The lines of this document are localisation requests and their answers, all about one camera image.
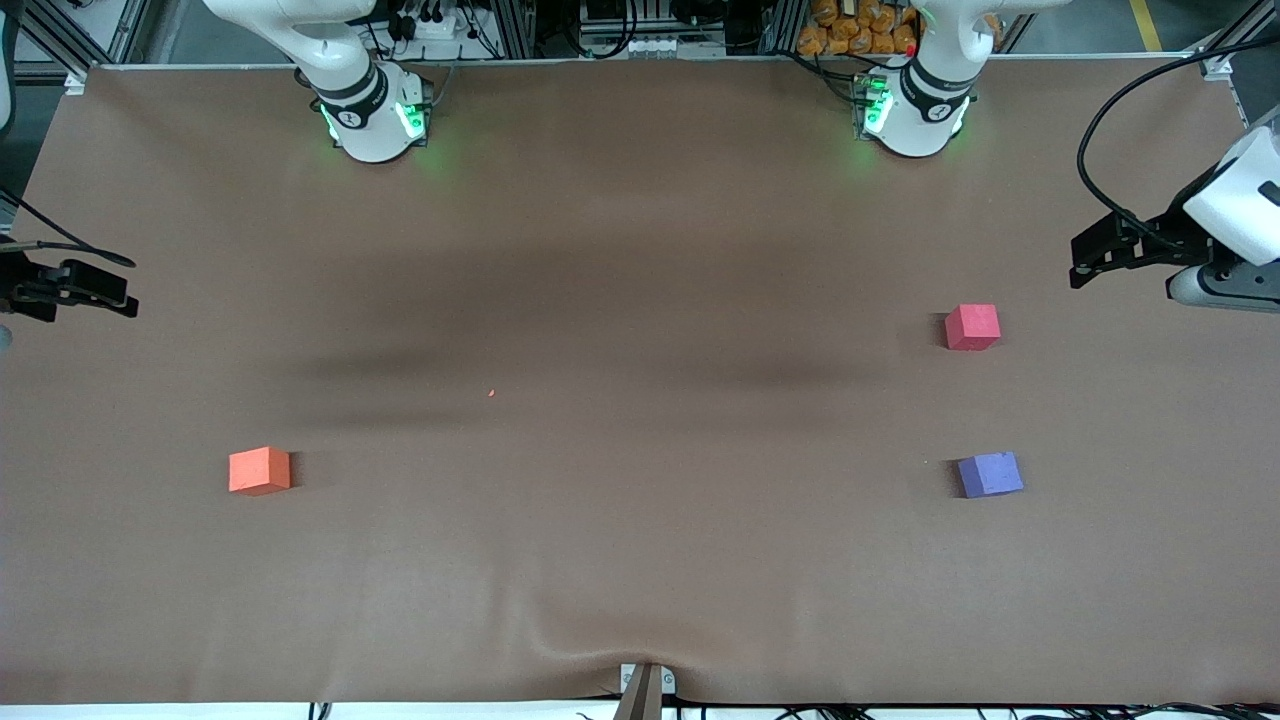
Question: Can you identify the orange foam block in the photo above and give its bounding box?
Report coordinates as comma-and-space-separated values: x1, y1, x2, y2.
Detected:
228, 446, 292, 496

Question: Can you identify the red foam block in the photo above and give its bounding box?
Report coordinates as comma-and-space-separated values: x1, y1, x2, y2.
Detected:
944, 304, 1001, 352

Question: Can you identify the purple foam block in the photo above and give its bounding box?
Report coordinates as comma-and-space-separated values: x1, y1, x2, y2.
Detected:
958, 452, 1025, 499

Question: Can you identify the pile of orange objects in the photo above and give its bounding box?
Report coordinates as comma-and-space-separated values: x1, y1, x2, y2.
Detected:
797, 0, 919, 57

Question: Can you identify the white power strip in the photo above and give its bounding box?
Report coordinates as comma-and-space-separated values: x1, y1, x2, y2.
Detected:
398, 8, 463, 43

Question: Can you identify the brown table cover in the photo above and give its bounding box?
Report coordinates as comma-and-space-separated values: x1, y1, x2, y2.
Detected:
0, 60, 1280, 706

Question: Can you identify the grey electronics box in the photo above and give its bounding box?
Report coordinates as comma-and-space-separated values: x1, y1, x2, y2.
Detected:
578, 0, 729, 59

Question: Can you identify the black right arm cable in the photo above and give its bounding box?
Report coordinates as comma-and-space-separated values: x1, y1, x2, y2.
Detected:
0, 190, 137, 269

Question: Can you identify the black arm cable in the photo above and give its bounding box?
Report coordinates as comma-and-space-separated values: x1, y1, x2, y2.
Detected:
0, 190, 137, 269
1077, 38, 1280, 251

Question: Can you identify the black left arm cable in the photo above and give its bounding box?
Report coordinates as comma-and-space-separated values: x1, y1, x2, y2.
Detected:
1077, 38, 1280, 251

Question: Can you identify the aluminium frame profile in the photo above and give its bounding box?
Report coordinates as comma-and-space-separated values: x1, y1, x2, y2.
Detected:
18, 0, 151, 79

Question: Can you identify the metal table clamp bracket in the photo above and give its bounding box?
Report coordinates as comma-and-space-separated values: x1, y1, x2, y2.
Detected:
614, 663, 677, 720

